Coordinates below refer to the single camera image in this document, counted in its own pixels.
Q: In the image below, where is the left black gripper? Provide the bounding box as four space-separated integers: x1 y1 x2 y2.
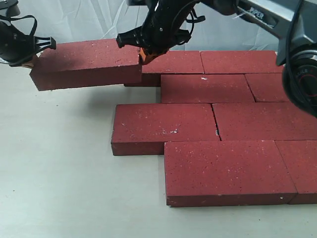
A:
0 22 56 69

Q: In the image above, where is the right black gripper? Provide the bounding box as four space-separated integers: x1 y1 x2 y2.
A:
116 0 206 65

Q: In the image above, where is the red brick top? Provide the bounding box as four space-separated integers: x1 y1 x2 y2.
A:
30 39 142 91

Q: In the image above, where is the red brick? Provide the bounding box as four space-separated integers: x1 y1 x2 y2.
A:
160 74 255 104
111 103 220 156
245 73 289 102
30 39 142 91

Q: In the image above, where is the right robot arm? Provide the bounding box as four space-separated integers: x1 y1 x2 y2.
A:
116 0 317 116

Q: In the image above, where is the back left base brick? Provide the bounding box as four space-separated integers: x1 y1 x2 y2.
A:
124 51 204 87

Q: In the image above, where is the back right base brick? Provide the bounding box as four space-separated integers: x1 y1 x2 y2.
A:
200 51 283 74

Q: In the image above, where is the front left base brick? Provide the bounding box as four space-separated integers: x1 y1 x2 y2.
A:
164 140 297 207

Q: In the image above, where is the hidden centre base brick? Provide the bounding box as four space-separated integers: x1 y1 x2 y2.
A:
212 102 317 141

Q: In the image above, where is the front right base brick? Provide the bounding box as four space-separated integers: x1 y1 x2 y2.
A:
275 140 317 205

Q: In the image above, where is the pale blue backdrop cloth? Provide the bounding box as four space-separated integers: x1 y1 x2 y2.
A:
0 0 317 53

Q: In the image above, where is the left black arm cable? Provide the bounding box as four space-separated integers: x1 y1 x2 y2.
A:
0 14 38 37

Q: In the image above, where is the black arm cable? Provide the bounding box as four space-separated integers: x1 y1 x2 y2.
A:
0 14 38 37
170 0 317 112

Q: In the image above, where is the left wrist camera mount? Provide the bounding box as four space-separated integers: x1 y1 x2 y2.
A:
0 0 20 17

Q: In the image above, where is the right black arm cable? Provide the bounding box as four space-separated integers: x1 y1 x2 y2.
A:
170 0 317 112

